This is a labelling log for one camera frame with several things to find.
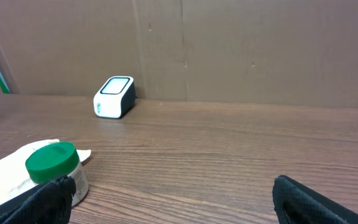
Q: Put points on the beige pouch bag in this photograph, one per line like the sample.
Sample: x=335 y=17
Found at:
x=14 y=178

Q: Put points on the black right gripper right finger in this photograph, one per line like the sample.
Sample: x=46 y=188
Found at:
x=295 y=203

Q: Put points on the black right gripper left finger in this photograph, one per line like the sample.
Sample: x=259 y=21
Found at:
x=49 y=203

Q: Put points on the white barcode scanner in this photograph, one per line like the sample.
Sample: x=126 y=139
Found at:
x=115 y=98

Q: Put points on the green lid jar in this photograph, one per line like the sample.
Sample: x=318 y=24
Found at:
x=56 y=159

